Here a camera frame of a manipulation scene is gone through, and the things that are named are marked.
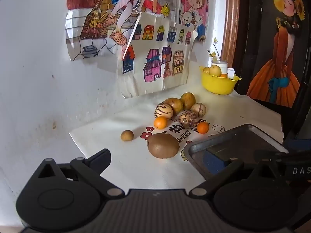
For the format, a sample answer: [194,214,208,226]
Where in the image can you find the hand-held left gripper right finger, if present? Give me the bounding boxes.
[188,150,287,198]

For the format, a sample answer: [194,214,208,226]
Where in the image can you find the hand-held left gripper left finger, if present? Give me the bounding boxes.
[31,148,125,198]

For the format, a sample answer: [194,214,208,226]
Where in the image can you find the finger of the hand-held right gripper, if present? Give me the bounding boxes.
[255,149,292,162]

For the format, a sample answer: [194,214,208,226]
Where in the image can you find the dark metal tray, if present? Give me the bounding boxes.
[183,124,289,181]

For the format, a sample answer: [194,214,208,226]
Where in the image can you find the small brown longan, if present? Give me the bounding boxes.
[121,130,134,142]

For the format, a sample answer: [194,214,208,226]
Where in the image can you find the small orange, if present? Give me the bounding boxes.
[154,116,168,130]
[196,121,210,135]

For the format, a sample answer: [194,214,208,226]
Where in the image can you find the dark purple striped pepino melon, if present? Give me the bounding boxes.
[178,110,199,129]

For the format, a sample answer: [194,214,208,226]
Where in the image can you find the brown kiwi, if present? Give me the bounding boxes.
[147,133,180,159]

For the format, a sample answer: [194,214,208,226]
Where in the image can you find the pale pepino melon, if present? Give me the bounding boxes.
[191,103,207,117]

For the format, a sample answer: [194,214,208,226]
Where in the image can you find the oval greenish-brown fruit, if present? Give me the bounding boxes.
[180,92,196,110]

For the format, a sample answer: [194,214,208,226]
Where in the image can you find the round yellow-brown fruit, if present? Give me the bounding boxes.
[162,98,184,114]

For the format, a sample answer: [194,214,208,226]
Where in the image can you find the light striped pepino melon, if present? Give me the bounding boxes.
[155,103,174,120]

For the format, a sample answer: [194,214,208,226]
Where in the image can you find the white printed cloth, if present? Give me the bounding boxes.
[69,89,285,190]

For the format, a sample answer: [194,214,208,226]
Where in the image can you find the yellow plastic bowl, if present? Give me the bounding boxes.
[199,65,242,96]

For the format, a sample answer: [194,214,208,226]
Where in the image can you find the yellow pear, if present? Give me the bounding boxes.
[209,65,222,77]

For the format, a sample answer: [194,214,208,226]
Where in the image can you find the white labelled glass jar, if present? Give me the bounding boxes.
[211,60,228,74]

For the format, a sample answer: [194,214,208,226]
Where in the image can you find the girl in orange dress poster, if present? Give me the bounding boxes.
[245,0,307,108]

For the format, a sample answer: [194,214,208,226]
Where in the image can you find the coloured houses drawing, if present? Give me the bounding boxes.
[116,12,198,99]

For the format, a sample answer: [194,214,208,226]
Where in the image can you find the yellow flower twig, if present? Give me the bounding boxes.
[207,37,220,62]

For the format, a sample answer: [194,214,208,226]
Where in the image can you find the coloured children drawing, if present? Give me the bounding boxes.
[65,0,185,62]

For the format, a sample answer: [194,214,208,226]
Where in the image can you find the teddy bear drawing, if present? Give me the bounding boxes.
[178,0,211,43]

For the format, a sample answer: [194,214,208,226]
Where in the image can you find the brown wooden frame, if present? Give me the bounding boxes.
[220,0,248,68]

